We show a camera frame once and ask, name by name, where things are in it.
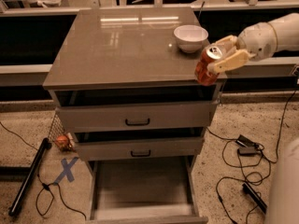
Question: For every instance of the black power adapter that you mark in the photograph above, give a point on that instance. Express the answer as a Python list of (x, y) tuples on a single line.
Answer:
[(247, 147)]

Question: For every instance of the white ceramic bowl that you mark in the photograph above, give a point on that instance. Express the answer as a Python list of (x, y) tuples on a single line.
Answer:
[(190, 38)]

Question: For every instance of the blue tape cross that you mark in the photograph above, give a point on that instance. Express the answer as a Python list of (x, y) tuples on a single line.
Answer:
[(67, 170)]

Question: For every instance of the black bar on floor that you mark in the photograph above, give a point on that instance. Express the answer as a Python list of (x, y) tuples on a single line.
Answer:
[(15, 208)]

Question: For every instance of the grey open bottom drawer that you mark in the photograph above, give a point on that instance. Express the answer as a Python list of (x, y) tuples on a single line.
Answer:
[(143, 191)]

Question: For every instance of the grey window ledge rail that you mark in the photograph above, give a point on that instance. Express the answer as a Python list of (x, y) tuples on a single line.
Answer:
[(34, 74)]

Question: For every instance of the grey drawer cabinet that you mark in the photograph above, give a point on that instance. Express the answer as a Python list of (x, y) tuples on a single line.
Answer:
[(127, 56)]

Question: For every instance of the grey middle drawer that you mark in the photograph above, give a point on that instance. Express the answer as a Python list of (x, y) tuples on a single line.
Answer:
[(133, 149)]

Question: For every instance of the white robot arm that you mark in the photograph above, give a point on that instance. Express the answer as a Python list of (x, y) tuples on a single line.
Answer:
[(283, 207)]

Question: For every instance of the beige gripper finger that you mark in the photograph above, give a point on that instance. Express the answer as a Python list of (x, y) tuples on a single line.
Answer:
[(232, 62), (225, 46)]

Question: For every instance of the grey top drawer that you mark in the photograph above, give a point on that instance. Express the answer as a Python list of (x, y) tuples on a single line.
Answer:
[(108, 118)]

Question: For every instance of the orange ball in mesh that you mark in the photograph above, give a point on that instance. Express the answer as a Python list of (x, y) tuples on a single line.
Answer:
[(62, 142)]

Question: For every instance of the red coke can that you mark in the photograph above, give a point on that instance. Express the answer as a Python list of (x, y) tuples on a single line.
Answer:
[(209, 54)]

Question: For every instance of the black stand leg right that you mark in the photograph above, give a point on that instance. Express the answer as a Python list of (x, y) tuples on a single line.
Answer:
[(248, 189)]

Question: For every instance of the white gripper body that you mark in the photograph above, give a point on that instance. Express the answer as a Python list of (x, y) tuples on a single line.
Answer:
[(257, 41)]

